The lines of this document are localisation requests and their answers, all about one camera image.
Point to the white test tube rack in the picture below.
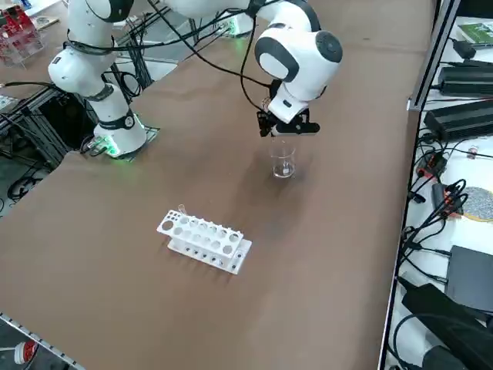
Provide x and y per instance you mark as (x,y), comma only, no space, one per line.
(181,246)

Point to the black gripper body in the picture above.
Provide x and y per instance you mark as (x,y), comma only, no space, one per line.
(304,116)

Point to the large black power adapter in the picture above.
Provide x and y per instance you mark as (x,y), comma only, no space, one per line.
(466,83)

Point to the ribbed black power adapter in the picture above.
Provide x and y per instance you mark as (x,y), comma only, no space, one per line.
(458,121)

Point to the black metal frame stand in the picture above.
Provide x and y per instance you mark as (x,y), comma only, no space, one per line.
(54,115)

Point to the green printed booklet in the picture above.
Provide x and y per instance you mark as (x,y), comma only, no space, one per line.
(477,34)

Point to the dark grey flat box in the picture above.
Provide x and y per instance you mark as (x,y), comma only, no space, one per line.
(471,277)

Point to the small black power adapter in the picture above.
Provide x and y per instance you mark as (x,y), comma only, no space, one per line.
(464,49)

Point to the aluminium table edge rail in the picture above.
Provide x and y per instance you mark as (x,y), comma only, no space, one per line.
(38,341)

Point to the round silver glitter pad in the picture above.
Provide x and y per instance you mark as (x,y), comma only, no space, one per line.
(479,204)

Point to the clear acrylic shelf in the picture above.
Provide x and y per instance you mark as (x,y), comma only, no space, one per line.
(31,46)

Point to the black fabric bag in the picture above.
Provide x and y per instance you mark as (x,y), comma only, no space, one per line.
(443,320)

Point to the aluminium frame post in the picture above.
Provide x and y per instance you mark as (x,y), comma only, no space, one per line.
(428,69)

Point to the clear glass beaker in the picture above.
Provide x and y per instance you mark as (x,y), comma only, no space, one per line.
(283,171)

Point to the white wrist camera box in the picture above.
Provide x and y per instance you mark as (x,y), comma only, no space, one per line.
(289,108)

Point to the black orange power hub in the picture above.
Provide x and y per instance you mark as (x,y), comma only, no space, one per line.
(433,163)

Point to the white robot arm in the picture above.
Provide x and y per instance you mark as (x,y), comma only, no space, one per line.
(111,123)
(239,21)

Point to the red packet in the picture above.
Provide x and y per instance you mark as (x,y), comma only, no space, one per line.
(15,23)

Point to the small white red tag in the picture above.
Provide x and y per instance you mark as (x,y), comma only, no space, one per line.
(473,151)

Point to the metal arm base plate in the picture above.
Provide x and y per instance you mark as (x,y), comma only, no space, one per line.
(252,31)
(153,133)

